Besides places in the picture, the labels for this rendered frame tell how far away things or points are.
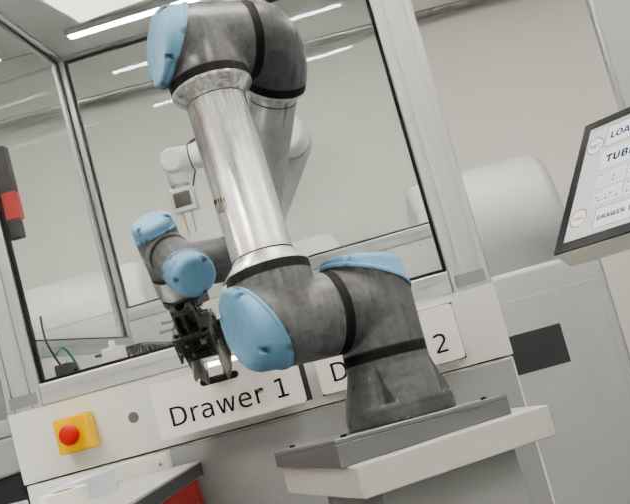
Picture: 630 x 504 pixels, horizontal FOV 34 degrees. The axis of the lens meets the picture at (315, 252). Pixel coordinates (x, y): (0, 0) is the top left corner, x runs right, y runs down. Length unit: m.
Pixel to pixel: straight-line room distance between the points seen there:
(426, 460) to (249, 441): 0.85
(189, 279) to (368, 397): 0.42
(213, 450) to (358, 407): 0.77
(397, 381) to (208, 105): 0.45
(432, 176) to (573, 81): 3.62
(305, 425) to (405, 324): 0.73
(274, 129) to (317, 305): 0.36
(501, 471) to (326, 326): 0.29
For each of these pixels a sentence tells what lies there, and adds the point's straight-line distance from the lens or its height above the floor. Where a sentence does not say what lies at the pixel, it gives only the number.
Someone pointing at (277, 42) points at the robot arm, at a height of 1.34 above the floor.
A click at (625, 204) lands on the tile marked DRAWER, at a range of 1.91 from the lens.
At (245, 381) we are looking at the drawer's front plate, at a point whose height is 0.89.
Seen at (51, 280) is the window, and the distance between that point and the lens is 2.20.
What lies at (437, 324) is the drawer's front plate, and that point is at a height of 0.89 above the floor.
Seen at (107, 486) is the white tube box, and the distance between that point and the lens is 1.92.
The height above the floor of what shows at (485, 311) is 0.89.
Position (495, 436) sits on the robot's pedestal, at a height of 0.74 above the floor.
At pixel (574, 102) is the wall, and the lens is 5.62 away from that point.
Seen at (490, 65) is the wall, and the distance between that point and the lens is 5.58.
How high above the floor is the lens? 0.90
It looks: 5 degrees up
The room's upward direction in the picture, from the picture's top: 15 degrees counter-clockwise
